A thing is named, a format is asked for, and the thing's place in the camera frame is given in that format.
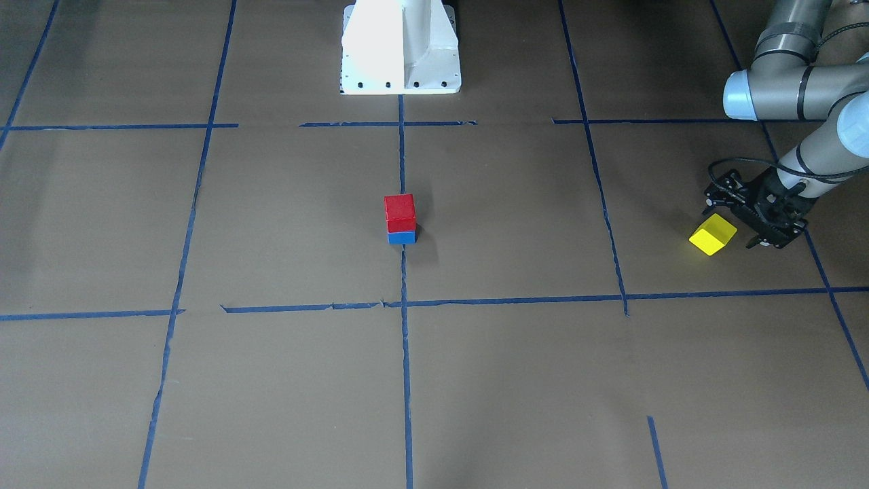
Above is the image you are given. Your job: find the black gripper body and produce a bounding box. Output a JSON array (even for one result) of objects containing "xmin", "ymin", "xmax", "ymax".
[{"xmin": 703, "ymin": 170, "xmax": 760, "ymax": 225}]

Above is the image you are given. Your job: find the yellow wooden block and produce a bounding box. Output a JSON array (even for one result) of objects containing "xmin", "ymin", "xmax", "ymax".
[{"xmin": 688, "ymin": 213, "xmax": 737, "ymax": 256}]

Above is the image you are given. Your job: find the blue wooden block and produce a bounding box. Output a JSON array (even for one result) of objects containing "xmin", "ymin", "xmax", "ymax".
[{"xmin": 387, "ymin": 231, "xmax": 417, "ymax": 245}]

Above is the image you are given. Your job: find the red wooden block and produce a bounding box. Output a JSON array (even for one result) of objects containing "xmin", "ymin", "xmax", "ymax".
[{"xmin": 383, "ymin": 193, "xmax": 417, "ymax": 234}]

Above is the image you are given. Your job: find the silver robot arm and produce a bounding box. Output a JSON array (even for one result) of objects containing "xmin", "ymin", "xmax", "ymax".
[{"xmin": 709, "ymin": 1, "xmax": 867, "ymax": 229}]

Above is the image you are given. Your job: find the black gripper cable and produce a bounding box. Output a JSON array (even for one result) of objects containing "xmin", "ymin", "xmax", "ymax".
[{"xmin": 706, "ymin": 20, "xmax": 869, "ymax": 198}]

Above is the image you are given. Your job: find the white mount base plate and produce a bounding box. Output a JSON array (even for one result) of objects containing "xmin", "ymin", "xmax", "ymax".
[{"xmin": 339, "ymin": 1, "xmax": 462, "ymax": 96}]

